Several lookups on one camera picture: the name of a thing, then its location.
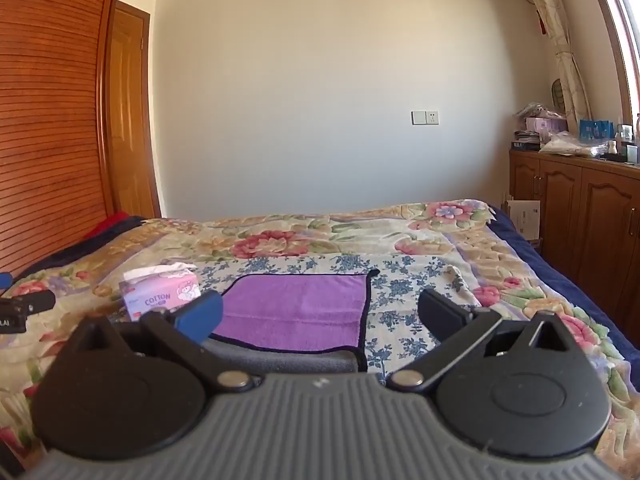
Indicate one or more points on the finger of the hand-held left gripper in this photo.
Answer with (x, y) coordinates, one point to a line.
(35, 302)
(4, 280)

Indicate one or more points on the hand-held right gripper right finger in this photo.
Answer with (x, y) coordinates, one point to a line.
(440, 314)

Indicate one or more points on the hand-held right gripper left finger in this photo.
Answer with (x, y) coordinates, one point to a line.
(200, 317)

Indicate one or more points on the purple and grey two-sided towel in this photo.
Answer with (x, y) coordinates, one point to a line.
(295, 305)

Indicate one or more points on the pink tissue pack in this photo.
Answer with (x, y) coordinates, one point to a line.
(160, 294)

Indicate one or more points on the white blue floral cloth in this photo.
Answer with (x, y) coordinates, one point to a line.
(400, 285)

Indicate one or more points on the red cloth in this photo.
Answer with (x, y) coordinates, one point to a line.
(115, 221)

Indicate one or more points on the cardboard box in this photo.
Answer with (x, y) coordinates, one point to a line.
(525, 217)

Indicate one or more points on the colourful floral blanket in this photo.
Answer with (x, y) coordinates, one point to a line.
(300, 235)

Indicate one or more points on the slatted wooden wardrobe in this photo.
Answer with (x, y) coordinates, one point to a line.
(50, 110)

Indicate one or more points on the wooden cabinet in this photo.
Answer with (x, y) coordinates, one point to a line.
(600, 220)

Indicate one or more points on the stack of books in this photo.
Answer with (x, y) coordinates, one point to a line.
(525, 141)

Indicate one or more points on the wooden door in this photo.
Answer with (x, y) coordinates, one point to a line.
(127, 110)

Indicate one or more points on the clear bag with beige cloth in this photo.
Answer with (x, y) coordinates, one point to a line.
(570, 144)

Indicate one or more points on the pink box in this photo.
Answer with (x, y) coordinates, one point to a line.
(546, 125)

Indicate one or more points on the clear bag of small things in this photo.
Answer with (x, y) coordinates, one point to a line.
(537, 111)

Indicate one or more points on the small white bottle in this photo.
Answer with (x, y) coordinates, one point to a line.
(611, 149)

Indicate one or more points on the blue printed boxes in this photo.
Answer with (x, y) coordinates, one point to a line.
(596, 129)

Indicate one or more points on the woven hand fan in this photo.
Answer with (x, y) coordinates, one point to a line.
(557, 95)

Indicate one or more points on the small grey box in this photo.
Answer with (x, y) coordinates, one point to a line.
(632, 154)

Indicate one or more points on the red hanging tassel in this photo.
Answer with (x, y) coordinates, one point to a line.
(540, 25)

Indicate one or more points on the beige patterned curtain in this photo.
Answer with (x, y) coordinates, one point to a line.
(555, 20)

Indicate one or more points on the white wall socket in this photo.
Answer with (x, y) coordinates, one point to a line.
(432, 117)

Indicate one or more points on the white wall switch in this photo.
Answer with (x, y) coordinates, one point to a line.
(418, 117)

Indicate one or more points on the wooden window frame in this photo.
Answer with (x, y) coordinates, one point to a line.
(616, 35)

